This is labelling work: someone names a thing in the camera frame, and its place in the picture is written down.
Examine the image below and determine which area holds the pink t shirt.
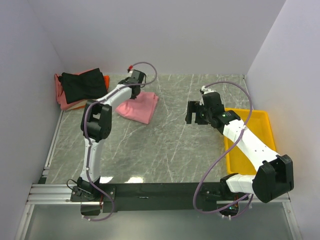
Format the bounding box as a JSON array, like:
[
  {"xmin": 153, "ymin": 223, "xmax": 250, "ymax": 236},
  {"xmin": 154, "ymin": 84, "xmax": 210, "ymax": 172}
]
[{"xmin": 115, "ymin": 91, "xmax": 159, "ymax": 125}]

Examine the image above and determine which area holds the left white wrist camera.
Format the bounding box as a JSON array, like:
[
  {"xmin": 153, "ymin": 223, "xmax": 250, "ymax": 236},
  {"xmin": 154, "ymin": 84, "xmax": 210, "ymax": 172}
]
[{"xmin": 127, "ymin": 65, "xmax": 134, "ymax": 73}]

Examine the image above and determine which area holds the orange folded t shirt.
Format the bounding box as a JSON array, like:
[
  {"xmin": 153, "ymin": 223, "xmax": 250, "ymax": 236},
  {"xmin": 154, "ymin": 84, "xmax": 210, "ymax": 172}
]
[{"xmin": 74, "ymin": 74, "xmax": 111, "ymax": 110}]

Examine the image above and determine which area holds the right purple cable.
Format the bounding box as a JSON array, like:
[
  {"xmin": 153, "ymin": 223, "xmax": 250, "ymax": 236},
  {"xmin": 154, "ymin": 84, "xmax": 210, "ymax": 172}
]
[{"xmin": 192, "ymin": 81, "xmax": 255, "ymax": 220}]

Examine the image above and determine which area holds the black folded t shirt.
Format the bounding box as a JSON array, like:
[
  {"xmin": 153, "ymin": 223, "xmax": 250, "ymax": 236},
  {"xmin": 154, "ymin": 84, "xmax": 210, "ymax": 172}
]
[{"xmin": 58, "ymin": 68, "xmax": 108, "ymax": 104}]

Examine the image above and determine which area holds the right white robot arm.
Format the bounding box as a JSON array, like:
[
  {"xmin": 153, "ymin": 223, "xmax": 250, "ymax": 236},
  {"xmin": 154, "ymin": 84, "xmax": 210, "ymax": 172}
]
[{"xmin": 185, "ymin": 91, "xmax": 294, "ymax": 203}]

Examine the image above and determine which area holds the salmon folded t shirt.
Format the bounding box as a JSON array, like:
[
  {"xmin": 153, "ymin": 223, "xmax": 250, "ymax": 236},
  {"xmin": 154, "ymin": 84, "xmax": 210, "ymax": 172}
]
[{"xmin": 54, "ymin": 74, "xmax": 82, "ymax": 111}]

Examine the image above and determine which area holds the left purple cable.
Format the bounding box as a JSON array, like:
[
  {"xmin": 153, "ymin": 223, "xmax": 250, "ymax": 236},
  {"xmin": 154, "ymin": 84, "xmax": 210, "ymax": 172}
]
[{"xmin": 83, "ymin": 61, "xmax": 158, "ymax": 223}]

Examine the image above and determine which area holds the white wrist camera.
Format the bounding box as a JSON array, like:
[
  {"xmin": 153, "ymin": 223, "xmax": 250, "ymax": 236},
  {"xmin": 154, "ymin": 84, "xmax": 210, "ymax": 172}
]
[
  {"xmin": 127, "ymin": 65, "xmax": 134, "ymax": 73},
  {"xmin": 200, "ymin": 85, "xmax": 213, "ymax": 95}
]

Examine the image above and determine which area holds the cream folded t shirt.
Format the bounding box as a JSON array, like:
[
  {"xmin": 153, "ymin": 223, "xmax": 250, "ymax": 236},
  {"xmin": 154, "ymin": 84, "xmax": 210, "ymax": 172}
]
[{"xmin": 68, "ymin": 100, "xmax": 87, "ymax": 110}]

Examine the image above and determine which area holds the purple cable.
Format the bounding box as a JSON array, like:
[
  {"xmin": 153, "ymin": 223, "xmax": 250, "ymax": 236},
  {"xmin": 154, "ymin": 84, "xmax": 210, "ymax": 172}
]
[
  {"xmin": 83, "ymin": 61, "xmax": 158, "ymax": 223},
  {"xmin": 192, "ymin": 81, "xmax": 255, "ymax": 220}
]

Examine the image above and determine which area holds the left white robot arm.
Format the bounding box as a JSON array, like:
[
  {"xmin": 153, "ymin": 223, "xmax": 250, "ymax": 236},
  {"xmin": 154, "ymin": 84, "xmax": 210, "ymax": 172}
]
[{"xmin": 77, "ymin": 70, "xmax": 146, "ymax": 201}]

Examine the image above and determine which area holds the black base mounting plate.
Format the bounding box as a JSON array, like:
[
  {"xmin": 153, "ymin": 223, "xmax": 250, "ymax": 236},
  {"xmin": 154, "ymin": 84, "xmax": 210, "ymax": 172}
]
[{"xmin": 70, "ymin": 182, "xmax": 248, "ymax": 216}]

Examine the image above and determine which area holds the aluminium frame rail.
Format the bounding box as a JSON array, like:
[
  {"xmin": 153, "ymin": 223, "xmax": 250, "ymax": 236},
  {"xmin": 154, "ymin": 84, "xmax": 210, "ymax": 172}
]
[{"xmin": 26, "ymin": 183, "xmax": 292, "ymax": 206}]

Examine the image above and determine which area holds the yellow plastic tray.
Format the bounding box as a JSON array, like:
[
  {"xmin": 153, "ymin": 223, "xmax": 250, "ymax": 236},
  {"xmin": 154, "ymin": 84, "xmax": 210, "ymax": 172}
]
[{"xmin": 223, "ymin": 108, "xmax": 277, "ymax": 176}]

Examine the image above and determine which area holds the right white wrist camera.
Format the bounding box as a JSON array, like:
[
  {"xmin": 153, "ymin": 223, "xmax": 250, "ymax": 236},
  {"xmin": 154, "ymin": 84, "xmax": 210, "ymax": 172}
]
[{"xmin": 200, "ymin": 85, "xmax": 213, "ymax": 95}]

